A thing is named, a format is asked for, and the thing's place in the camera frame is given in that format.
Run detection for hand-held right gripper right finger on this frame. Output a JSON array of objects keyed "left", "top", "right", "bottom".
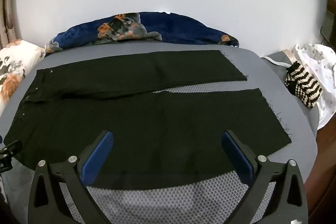
[{"left": 221, "top": 130, "right": 308, "bottom": 224}]

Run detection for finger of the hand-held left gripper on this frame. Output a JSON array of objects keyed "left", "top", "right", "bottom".
[{"left": 4, "top": 139, "right": 23, "bottom": 159}]

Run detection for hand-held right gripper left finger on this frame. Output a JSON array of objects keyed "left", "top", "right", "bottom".
[{"left": 28, "top": 130, "right": 114, "bottom": 224}]

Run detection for black pants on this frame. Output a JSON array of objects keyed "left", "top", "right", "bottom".
[{"left": 4, "top": 50, "right": 292, "bottom": 190}]

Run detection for grey mesh bed mat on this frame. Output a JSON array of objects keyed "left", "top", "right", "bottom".
[{"left": 0, "top": 40, "right": 320, "bottom": 224}]

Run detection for white floral pillow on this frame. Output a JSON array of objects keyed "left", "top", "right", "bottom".
[{"left": 0, "top": 39, "right": 46, "bottom": 115}]

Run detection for black white striped knit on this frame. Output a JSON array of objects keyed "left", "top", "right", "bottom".
[{"left": 284, "top": 61, "right": 323, "bottom": 109}]

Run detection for grey cloth with white trim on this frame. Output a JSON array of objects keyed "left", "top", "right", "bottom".
[{"left": 262, "top": 49, "right": 298, "bottom": 75}]

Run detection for white dotted cloth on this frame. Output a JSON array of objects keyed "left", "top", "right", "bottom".
[{"left": 294, "top": 43, "right": 336, "bottom": 131}]

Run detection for blue floral blanket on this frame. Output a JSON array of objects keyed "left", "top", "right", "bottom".
[{"left": 45, "top": 12, "right": 240, "bottom": 54}]

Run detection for dark furniture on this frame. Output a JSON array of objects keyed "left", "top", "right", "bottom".
[{"left": 320, "top": 0, "right": 336, "bottom": 42}]

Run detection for wooden bed frame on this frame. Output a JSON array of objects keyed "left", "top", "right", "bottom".
[{"left": 305, "top": 112, "right": 336, "bottom": 217}]

